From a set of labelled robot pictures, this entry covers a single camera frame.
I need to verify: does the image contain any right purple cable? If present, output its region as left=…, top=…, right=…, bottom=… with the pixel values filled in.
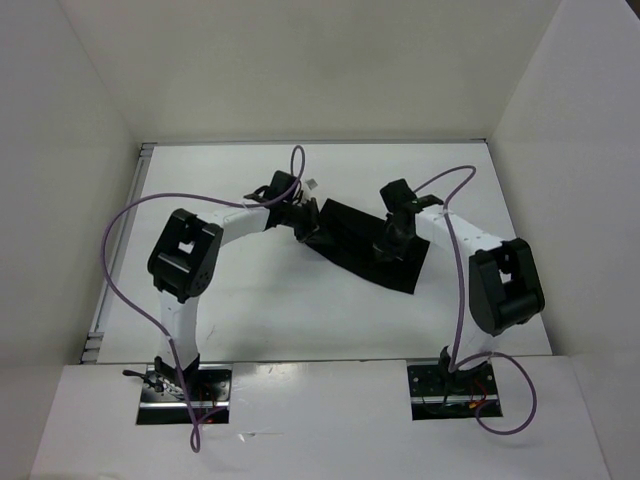
left=413, top=165, right=540, bottom=436

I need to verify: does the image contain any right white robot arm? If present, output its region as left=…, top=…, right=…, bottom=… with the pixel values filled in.
left=376, top=191, right=545, bottom=393

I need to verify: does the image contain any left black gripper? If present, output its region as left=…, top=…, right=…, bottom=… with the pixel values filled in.
left=280, top=197, right=333, bottom=245

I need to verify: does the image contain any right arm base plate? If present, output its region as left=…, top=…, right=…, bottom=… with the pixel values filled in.
left=407, top=360, right=502, bottom=421

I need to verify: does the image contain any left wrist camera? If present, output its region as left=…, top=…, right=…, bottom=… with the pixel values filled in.
left=264, top=170, right=318, bottom=204

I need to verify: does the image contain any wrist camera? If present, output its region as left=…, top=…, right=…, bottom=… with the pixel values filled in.
left=380, top=179, right=417, bottom=213
left=264, top=170, right=318, bottom=204

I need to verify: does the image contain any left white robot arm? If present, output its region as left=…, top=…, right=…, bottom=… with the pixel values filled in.
left=147, top=193, right=319, bottom=400

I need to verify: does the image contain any black skirt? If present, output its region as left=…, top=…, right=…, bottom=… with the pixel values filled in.
left=305, top=199, right=429, bottom=295

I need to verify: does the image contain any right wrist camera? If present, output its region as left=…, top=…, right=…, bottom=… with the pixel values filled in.
left=380, top=179, right=417, bottom=213

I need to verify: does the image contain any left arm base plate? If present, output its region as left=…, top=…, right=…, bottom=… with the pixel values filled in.
left=122, top=364, right=232, bottom=425

